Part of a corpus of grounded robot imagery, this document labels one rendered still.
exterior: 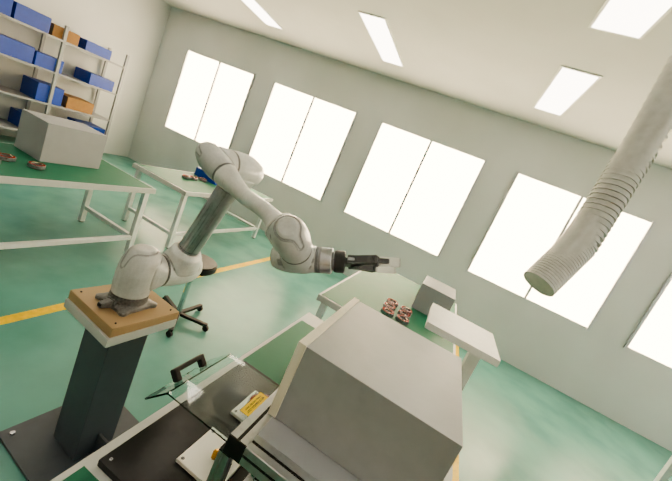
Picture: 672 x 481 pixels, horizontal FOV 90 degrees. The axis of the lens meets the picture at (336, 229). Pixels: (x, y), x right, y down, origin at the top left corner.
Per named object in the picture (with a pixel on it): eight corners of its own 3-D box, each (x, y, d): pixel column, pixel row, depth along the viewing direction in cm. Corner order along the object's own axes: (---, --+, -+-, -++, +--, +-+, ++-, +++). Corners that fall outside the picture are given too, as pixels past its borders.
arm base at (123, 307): (83, 298, 141) (87, 287, 140) (131, 288, 162) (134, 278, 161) (112, 320, 136) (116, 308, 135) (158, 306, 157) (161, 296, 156)
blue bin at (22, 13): (-4, 11, 471) (-1, -5, 467) (32, 26, 511) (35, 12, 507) (13, 18, 459) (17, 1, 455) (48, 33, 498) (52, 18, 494)
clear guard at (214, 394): (144, 399, 83) (151, 379, 82) (211, 359, 106) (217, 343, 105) (245, 484, 73) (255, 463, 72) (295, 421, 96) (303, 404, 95)
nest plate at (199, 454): (175, 461, 96) (176, 458, 96) (211, 429, 110) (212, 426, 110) (214, 496, 91) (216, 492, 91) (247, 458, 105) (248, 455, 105)
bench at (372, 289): (283, 373, 272) (318, 293, 259) (351, 311, 446) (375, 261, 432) (407, 459, 240) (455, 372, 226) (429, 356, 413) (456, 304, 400)
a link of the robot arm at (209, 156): (222, 157, 124) (247, 164, 136) (197, 129, 131) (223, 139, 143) (204, 184, 128) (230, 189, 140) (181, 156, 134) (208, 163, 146)
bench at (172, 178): (116, 218, 422) (133, 162, 408) (218, 217, 600) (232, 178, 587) (166, 250, 395) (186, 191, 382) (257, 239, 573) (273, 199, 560)
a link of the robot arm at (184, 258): (142, 270, 162) (182, 267, 182) (158, 294, 157) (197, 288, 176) (223, 139, 141) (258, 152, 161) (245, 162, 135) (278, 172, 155)
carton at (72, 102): (51, 100, 573) (54, 89, 569) (78, 107, 612) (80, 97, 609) (65, 107, 560) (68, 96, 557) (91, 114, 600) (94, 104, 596)
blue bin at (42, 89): (19, 91, 531) (23, 74, 526) (45, 98, 564) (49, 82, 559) (34, 99, 518) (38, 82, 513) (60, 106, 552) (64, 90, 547)
